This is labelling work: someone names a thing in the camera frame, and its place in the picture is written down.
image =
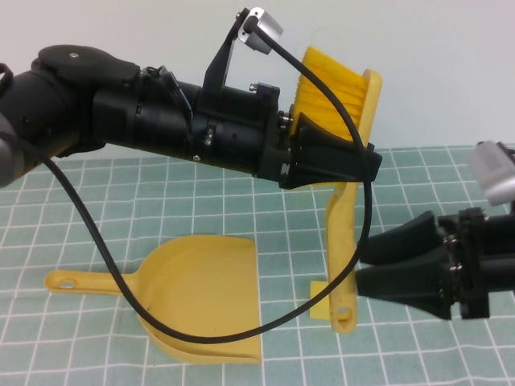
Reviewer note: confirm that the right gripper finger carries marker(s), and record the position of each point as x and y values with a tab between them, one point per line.
414	285
406	241

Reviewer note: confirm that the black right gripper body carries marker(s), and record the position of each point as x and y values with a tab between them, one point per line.
499	257

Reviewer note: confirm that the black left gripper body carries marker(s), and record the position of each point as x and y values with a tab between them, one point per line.
241	132

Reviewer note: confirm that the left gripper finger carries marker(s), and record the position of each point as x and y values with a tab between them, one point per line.
330	169
322	140

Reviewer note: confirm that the yellow hand brush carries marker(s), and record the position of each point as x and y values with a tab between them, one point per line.
342	241

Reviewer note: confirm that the small yellow foam cube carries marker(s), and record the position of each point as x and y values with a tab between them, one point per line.
318	288

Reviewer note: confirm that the yellow plastic dustpan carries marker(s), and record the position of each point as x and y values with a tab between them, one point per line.
209	289

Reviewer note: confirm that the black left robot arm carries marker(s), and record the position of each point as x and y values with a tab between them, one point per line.
60	108

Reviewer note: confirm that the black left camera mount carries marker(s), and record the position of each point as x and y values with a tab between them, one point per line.
219	68

